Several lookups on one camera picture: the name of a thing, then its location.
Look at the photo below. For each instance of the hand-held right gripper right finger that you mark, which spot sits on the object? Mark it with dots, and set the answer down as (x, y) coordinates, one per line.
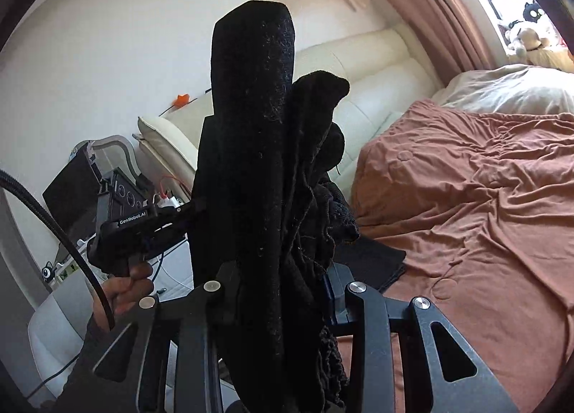
(358, 305)

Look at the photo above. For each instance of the pink curtain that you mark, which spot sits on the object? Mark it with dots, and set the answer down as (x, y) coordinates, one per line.
(430, 0)

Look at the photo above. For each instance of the black pants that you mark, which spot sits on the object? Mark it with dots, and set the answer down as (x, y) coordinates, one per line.
(251, 148)

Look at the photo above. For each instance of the person's left forearm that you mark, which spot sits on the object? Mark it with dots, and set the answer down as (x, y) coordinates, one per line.
(76, 372)

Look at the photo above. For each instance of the black cat plush toy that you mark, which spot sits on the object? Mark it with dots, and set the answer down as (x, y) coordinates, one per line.
(533, 14)

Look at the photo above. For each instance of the beige pillow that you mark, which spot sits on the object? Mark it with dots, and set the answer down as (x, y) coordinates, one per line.
(506, 90)

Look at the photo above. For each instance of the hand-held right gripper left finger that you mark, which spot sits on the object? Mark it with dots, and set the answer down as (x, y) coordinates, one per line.
(197, 305)

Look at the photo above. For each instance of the small orange object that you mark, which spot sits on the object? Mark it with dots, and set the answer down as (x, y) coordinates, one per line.
(181, 100)

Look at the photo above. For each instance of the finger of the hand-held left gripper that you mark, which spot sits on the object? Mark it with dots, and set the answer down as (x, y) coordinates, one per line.
(179, 215)

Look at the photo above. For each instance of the small black cat figurine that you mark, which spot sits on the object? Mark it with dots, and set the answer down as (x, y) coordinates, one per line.
(48, 271)

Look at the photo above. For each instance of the black screen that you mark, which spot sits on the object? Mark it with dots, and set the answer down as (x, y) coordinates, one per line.
(67, 202)

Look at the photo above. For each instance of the brown blanket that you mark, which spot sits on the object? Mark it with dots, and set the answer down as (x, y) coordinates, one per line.
(471, 215)

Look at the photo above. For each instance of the beige plush toy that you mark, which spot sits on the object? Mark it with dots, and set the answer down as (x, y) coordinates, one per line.
(527, 38)

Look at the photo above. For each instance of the cream cushion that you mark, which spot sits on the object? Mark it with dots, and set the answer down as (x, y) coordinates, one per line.
(166, 135)

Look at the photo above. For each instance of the white chair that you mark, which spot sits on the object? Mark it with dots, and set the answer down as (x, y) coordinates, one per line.
(58, 332)

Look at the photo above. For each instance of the cream padded headboard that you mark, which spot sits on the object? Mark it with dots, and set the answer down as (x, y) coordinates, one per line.
(367, 76)

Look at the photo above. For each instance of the folded black garment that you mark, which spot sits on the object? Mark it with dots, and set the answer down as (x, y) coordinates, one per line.
(372, 260)

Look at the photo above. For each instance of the person's left hand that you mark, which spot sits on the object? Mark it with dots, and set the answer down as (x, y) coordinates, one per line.
(128, 294)

